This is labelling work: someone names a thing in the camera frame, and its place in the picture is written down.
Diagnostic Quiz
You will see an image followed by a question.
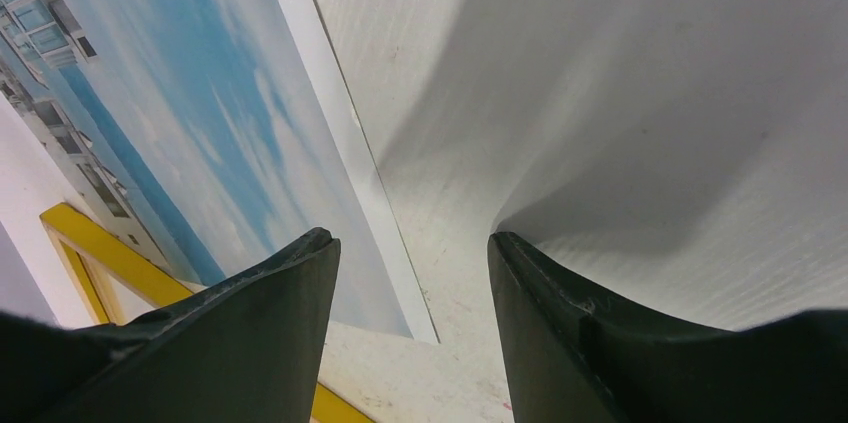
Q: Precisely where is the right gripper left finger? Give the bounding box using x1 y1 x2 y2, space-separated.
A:
1 228 341 422

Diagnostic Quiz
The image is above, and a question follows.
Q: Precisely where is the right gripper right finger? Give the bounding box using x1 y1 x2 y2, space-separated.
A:
487 232 847 422

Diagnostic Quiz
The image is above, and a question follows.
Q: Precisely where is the yellow wooden picture frame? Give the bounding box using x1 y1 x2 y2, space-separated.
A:
39 202 376 423

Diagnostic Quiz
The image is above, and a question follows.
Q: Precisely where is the blue building photo print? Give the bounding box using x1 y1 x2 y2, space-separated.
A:
1 0 438 344

